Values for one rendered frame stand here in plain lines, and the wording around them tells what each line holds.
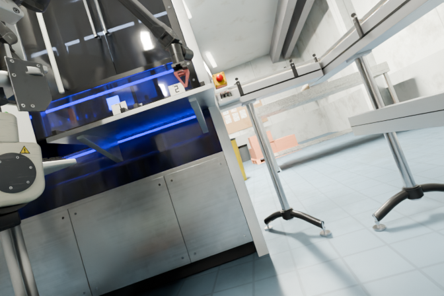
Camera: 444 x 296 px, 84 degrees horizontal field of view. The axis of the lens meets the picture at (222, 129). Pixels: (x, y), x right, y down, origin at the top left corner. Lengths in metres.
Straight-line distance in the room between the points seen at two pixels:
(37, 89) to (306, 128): 8.68
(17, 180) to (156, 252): 0.91
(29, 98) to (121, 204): 0.82
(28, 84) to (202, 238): 1.06
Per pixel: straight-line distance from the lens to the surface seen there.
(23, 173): 0.83
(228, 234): 1.47
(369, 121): 1.53
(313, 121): 9.24
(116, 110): 1.53
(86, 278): 1.71
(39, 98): 0.91
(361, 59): 1.49
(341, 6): 5.55
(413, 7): 1.13
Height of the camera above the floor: 0.61
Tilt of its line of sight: 5 degrees up
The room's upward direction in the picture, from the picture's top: 19 degrees counter-clockwise
